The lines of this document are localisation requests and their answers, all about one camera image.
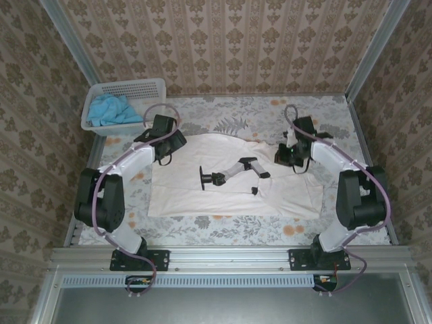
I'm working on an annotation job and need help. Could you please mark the aluminium frame post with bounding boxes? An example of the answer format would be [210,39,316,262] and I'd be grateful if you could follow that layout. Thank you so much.
[42,0,99,89]
[346,0,414,99]

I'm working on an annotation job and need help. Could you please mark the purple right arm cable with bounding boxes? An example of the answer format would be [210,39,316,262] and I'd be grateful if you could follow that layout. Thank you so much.
[283,104,394,298]

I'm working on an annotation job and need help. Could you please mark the white slotted cable duct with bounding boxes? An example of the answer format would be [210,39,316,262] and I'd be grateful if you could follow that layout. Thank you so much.
[62,273,315,289]

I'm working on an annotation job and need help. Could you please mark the white plastic basket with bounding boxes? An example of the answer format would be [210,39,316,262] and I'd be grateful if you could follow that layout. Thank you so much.
[80,78,167,136]

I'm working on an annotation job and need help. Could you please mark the aluminium table side rail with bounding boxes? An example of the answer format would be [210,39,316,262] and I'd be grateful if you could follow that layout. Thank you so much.
[346,96,400,246]
[63,134,107,249]

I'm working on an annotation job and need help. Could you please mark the light blue t-shirt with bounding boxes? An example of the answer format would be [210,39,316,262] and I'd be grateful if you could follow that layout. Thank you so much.
[86,94,142,128]

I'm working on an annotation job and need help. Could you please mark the grey metal panel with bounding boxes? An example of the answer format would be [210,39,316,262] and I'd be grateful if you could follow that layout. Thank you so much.
[53,286,409,324]

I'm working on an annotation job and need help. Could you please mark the floral tablecloth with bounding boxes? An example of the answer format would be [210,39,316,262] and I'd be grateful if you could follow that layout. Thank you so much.
[77,95,392,246]

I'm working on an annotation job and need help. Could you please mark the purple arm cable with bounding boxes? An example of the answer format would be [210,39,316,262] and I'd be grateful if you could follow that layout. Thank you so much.
[90,103,182,300]
[283,104,394,298]

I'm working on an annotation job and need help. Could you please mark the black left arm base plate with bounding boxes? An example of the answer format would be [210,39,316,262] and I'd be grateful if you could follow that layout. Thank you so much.
[109,248,171,272]

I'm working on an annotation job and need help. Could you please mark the black connector box with wires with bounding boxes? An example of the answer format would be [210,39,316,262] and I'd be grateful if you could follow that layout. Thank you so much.
[125,275,153,294]
[313,273,339,293]

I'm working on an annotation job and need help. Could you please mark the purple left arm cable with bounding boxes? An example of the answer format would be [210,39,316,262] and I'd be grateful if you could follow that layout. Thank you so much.
[90,103,182,300]

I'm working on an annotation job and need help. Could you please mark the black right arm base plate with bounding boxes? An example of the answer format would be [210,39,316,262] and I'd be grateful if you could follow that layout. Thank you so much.
[288,248,352,271]

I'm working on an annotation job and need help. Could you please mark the aluminium mounting rail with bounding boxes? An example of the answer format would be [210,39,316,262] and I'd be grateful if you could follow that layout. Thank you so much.
[50,246,411,273]

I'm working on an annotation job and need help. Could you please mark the white t-shirt with robot print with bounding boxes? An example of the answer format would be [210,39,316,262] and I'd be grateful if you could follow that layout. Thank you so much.
[146,132,325,219]

